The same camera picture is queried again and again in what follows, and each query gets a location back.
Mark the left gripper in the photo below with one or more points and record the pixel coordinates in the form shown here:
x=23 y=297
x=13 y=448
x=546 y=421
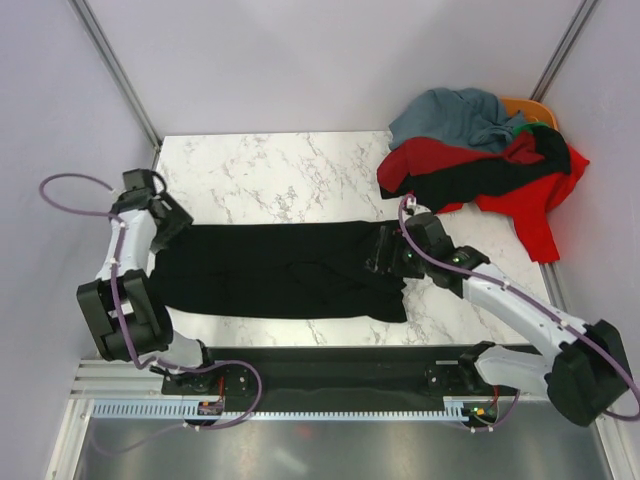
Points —
x=180 y=220

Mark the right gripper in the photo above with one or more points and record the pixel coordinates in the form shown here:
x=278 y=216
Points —
x=387 y=240

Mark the black t-shirt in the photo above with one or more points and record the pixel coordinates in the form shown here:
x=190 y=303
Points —
x=278 y=271
x=439 y=175

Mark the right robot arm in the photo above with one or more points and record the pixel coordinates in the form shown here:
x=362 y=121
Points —
x=540 y=330

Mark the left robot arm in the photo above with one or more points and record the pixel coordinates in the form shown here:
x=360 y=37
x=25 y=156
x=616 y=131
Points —
x=125 y=315

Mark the black t-shirt in pile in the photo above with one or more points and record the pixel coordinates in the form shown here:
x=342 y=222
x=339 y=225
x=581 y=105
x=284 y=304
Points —
x=439 y=175

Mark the red t-shirt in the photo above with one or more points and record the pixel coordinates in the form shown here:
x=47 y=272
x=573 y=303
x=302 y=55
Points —
x=528 y=207

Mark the grey-blue t-shirt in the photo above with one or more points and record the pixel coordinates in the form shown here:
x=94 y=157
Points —
x=468 y=118

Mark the green garment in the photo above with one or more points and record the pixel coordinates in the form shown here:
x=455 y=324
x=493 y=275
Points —
x=530 y=128

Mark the orange basket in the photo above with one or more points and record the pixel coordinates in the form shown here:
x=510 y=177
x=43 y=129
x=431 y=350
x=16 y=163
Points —
x=531 y=110

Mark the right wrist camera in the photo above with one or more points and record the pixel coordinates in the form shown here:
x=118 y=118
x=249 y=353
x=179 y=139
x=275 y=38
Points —
x=410 y=206

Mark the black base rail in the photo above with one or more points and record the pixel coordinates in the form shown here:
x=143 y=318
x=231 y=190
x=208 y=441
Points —
x=382 y=378

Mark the left aluminium corner post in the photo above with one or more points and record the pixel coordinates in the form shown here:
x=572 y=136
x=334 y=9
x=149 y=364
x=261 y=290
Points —
x=109 y=57

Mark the aluminium corner post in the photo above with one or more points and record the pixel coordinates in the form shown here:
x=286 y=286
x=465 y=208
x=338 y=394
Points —
x=562 y=51
x=109 y=57

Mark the white cable duct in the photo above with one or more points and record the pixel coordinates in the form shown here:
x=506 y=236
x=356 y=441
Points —
x=193 y=410

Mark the aluminium extrusion frame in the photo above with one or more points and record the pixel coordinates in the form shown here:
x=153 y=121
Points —
x=97 y=380

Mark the right aluminium corner post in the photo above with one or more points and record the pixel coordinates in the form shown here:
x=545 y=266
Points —
x=562 y=51

